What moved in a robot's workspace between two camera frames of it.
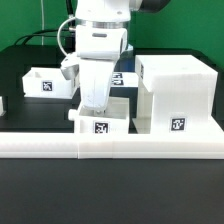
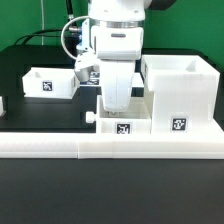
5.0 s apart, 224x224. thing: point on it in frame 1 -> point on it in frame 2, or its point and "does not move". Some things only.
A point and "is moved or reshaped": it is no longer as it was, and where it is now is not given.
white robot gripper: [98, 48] -> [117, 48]
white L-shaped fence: [74, 146] does not move
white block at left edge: [2, 111] does not move
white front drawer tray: [114, 120] is moved or reshaped
